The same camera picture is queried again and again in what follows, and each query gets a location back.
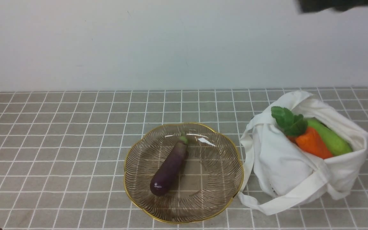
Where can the dark sleeve forearm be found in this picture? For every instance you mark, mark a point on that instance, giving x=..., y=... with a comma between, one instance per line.
x=312, y=6

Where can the white cloth bag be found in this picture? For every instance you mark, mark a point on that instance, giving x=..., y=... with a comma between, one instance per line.
x=278, y=174

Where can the orange carrot with leaves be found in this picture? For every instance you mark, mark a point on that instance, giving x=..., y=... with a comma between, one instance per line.
x=313, y=143

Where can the green cucumber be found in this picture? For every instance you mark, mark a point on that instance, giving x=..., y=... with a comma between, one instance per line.
x=335, y=144

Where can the gold-rimmed glass plate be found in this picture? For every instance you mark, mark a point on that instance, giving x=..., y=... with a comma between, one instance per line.
x=210, y=175

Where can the purple eggplant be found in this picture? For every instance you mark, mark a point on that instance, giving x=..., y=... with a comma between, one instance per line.
x=165, y=177

